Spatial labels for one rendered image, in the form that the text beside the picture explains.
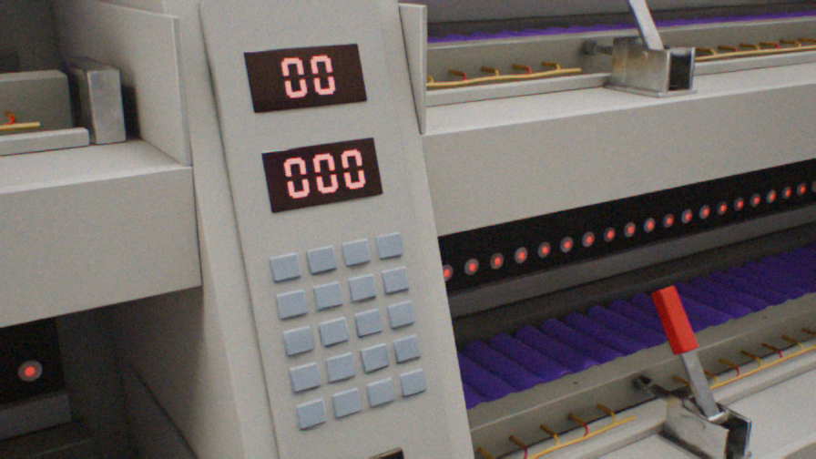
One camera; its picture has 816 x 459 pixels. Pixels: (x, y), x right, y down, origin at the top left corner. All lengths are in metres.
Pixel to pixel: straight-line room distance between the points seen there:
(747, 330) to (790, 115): 0.14
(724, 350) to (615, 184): 0.18
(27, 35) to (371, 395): 0.29
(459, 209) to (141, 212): 0.13
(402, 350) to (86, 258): 0.12
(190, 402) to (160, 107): 0.12
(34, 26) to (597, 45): 0.30
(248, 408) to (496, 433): 0.17
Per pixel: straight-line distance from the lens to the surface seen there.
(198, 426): 0.37
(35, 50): 0.51
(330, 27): 0.33
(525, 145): 0.38
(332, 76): 0.33
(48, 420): 0.48
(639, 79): 0.46
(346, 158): 0.32
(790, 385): 0.58
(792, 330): 0.62
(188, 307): 0.34
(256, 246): 0.31
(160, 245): 0.31
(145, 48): 0.33
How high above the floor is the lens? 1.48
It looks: 3 degrees down
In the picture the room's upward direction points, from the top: 10 degrees counter-clockwise
